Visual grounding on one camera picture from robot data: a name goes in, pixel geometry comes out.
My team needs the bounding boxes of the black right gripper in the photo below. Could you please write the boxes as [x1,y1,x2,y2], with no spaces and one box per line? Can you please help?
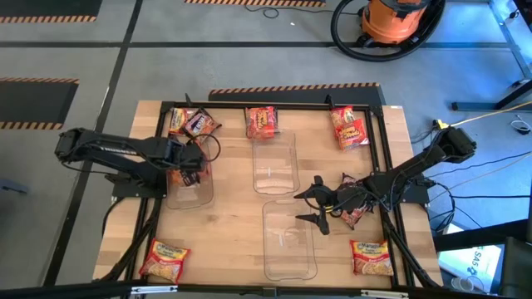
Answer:
[293,175,373,237]

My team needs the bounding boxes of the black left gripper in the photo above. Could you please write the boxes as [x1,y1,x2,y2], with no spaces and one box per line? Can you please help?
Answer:
[164,139,209,186]

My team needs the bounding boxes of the ramen packets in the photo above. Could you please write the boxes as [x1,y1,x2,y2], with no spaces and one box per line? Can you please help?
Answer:
[338,202,372,231]

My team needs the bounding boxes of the black Fire Noodle packet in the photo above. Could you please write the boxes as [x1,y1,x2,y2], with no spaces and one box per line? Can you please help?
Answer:
[339,172,360,189]

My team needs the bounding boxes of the clear plastic bin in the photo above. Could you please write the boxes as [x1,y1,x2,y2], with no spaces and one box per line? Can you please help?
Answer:
[251,128,301,197]
[261,198,319,282]
[165,139,215,211]

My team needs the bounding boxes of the snack packets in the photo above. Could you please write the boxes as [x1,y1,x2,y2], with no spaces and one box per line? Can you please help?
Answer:
[184,108,223,139]

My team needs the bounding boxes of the red yellow Maruchan ramen packet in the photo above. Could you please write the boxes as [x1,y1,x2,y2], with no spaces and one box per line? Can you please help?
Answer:
[138,238,192,285]
[349,239,395,277]

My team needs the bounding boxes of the black mat with hazard stripes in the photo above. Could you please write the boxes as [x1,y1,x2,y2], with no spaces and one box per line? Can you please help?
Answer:
[0,76,80,130]
[207,81,387,107]
[0,0,103,24]
[184,0,328,8]

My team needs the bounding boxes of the black floor beam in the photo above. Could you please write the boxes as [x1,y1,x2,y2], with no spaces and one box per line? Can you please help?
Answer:
[431,219,532,252]

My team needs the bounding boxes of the paper cup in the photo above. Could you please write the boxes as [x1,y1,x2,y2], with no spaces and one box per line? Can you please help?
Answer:
[451,276,475,292]

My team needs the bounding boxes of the white blue cardboard box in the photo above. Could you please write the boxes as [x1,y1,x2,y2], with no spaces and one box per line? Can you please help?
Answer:
[436,243,505,294]

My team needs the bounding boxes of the orange shop vacuum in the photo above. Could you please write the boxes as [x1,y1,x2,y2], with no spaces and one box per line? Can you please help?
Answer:
[330,0,446,63]
[360,0,431,46]

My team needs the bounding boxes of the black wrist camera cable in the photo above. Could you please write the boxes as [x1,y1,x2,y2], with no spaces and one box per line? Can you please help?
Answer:
[304,184,333,213]
[194,132,222,164]

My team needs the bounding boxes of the black aluminium table frame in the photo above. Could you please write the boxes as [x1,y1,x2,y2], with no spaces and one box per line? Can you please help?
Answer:
[93,93,444,299]

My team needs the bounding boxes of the silver frame bracket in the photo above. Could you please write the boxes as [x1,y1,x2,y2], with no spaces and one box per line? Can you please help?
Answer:
[359,289,411,298]
[130,285,179,296]

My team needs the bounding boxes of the yellow cable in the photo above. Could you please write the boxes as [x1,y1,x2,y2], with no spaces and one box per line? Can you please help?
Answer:
[434,100,532,130]

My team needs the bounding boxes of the black desk leg frame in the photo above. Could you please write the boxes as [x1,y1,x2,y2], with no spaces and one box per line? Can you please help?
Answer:
[451,0,532,112]

